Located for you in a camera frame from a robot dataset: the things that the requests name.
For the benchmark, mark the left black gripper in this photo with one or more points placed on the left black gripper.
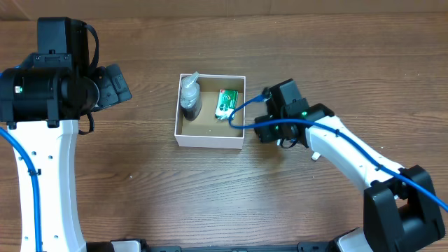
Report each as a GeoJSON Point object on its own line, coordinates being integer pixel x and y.
{"type": "Point", "coordinates": [114, 91]}

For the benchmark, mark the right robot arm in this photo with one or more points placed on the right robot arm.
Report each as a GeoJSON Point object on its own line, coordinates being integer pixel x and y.
{"type": "Point", "coordinates": [399, 208]}

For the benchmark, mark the white cardboard box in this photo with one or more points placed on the white cardboard box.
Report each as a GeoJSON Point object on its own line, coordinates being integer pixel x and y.
{"type": "Point", "coordinates": [206, 131]}

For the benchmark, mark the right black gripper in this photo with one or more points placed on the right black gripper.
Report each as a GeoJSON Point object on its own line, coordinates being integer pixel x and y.
{"type": "Point", "coordinates": [267, 135]}

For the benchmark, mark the Colgate toothpaste tube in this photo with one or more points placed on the Colgate toothpaste tube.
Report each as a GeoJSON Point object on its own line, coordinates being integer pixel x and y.
{"type": "Point", "coordinates": [315, 156]}

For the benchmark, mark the green soap bar packet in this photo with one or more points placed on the green soap bar packet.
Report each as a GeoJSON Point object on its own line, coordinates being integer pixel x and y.
{"type": "Point", "coordinates": [227, 103]}

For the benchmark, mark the clear pump soap bottle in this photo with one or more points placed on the clear pump soap bottle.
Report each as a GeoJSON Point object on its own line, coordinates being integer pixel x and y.
{"type": "Point", "coordinates": [190, 100]}

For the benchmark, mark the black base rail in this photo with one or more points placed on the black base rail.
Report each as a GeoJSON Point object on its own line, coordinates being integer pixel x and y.
{"type": "Point", "coordinates": [227, 248]}

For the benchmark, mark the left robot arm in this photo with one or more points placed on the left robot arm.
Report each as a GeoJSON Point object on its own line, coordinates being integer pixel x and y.
{"type": "Point", "coordinates": [42, 101]}

